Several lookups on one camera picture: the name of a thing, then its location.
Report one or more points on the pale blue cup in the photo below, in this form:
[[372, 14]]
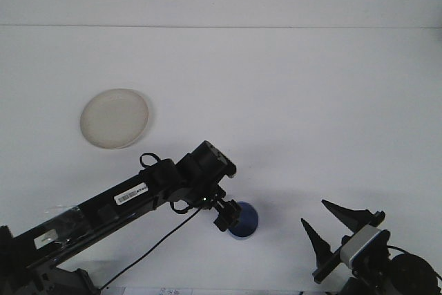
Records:
[[248, 220]]

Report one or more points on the pale round plate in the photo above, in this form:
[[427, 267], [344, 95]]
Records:
[[114, 119]]

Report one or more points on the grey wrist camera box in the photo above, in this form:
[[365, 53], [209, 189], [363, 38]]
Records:
[[359, 243]]

